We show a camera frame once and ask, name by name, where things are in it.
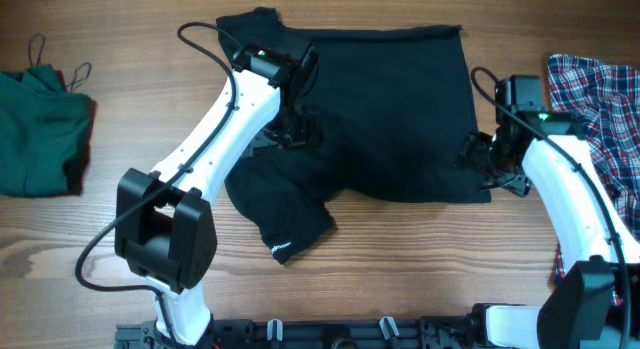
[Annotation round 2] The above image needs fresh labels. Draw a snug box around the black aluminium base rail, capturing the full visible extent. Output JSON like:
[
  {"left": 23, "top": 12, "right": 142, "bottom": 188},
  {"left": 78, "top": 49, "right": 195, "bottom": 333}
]
[{"left": 113, "top": 315, "right": 496, "bottom": 349}]

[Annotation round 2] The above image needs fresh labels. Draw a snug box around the red blue plaid shirt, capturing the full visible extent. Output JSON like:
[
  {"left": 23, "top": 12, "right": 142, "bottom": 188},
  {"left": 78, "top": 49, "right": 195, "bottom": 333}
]
[{"left": 546, "top": 53, "right": 640, "bottom": 305}]

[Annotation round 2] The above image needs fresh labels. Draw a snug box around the green drawstring bag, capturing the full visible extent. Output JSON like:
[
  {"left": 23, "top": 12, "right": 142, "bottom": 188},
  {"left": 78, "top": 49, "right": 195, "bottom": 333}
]
[{"left": 1, "top": 33, "right": 94, "bottom": 197}]

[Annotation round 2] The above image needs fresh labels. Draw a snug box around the black polo shirt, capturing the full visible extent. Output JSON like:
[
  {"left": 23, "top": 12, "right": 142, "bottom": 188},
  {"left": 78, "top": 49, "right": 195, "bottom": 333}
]
[{"left": 225, "top": 25, "right": 491, "bottom": 263}]

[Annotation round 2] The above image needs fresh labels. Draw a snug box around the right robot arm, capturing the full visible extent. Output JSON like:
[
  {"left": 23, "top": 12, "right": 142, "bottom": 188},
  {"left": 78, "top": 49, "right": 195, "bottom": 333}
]
[{"left": 460, "top": 108, "right": 639, "bottom": 348}]

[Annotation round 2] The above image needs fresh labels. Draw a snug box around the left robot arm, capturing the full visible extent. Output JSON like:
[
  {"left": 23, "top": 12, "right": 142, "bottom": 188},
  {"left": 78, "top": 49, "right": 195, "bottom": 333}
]
[{"left": 114, "top": 41, "right": 320, "bottom": 348}]

